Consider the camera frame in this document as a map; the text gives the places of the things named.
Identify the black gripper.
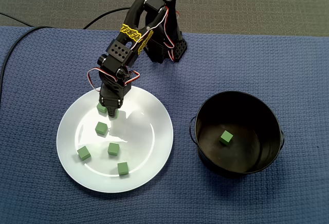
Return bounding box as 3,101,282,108
99,72,132,119

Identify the white red servo wire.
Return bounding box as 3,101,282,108
127,7,170,51
86,67,103,92

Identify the white round plate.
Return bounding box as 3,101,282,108
56,84,174,194

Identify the blue waffle weave cloth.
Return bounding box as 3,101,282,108
0,26,329,224

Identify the black metal bucket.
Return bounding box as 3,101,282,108
189,90,285,177

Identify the thick black cable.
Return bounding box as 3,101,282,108
0,26,54,86

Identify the thin black cable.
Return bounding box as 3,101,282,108
0,12,33,27
82,7,129,30

